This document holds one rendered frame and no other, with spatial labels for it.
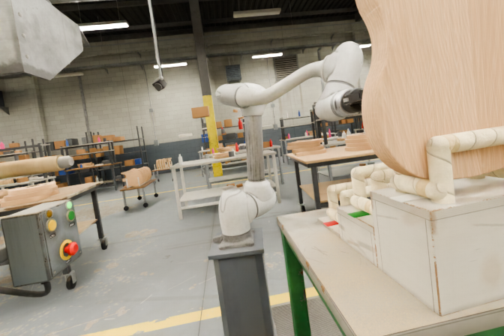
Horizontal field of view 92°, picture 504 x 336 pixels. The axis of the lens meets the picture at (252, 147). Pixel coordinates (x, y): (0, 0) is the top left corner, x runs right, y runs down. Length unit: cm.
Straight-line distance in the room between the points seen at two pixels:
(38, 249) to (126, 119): 1154
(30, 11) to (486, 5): 76
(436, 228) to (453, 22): 35
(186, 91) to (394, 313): 1161
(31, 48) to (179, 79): 1156
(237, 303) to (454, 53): 128
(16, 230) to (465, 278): 103
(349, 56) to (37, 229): 110
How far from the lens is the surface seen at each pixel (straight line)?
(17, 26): 51
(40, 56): 52
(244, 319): 147
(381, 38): 51
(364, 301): 56
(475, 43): 61
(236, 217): 127
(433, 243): 49
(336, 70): 95
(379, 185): 63
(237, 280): 136
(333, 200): 85
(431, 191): 50
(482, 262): 57
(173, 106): 1185
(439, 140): 49
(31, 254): 96
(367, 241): 65
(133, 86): 1244
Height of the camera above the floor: 126
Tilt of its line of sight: 3 degrees down
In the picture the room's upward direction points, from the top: 8 degrees counter-clockwise
